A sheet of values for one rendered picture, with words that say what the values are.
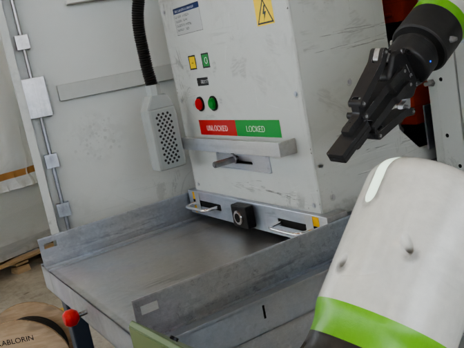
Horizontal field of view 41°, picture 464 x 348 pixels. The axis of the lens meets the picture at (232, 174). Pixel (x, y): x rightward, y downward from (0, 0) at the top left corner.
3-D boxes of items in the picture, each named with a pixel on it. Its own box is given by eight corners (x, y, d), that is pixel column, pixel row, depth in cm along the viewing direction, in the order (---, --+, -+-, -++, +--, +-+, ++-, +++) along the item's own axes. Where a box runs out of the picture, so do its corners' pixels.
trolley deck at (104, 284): (158, 384, 91) (150, 347, 90) (46, 287, 144) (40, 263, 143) (457, 242, 124) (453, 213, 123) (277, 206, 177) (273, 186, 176)
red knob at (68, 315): (68, 331, 114) (64, 315, 113) (63, 326, 116) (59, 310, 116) (91, 322, 116) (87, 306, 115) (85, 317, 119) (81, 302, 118)
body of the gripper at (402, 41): (406, 72, 100) (378, 110, 97) (387, 30, 96) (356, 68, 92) (447, 72, 95) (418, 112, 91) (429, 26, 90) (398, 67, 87)
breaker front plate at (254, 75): (318, 223, 113) (275, -44, 104) (194, 195, 154) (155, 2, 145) (324, 221, 114) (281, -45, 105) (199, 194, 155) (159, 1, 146)
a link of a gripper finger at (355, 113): (369, 113, 88) (361, 97, 87) (351, 137, 86) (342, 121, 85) (361, 112, 90) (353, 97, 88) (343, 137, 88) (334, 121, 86)
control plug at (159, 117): (160, 172, 143) (144, 97, 139) (152, 170, 147) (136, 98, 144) (189, 163, 147) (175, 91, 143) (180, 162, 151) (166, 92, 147)
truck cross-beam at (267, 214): (331, 249, 112) (326, 217, 111) (192, 211, 158) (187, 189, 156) (351, 240, 114) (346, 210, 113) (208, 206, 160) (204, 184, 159)
